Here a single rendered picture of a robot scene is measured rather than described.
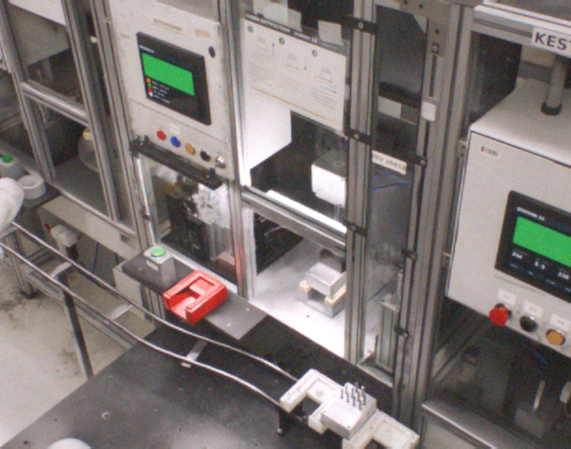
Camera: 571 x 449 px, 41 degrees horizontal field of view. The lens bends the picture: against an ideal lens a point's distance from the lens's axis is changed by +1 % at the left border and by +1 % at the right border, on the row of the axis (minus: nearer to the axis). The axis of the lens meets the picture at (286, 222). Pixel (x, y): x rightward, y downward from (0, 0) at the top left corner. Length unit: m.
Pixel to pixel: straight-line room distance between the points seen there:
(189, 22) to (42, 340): 2.13
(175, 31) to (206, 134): 0.29
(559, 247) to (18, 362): 2.68
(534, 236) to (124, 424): 1.41
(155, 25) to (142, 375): 1.13
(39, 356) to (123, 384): 1.18
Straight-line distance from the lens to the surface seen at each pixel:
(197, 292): 2.39
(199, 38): 1.95
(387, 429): 2.11
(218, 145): 2.08
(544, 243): 1.56
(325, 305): 2.32
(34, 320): 3.85
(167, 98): 2.12
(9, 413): 3.49
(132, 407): 2.47
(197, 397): 2.46
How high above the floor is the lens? 2.58
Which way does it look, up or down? 38 degrees down
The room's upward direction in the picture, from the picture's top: 2 degrees counter-clockwise
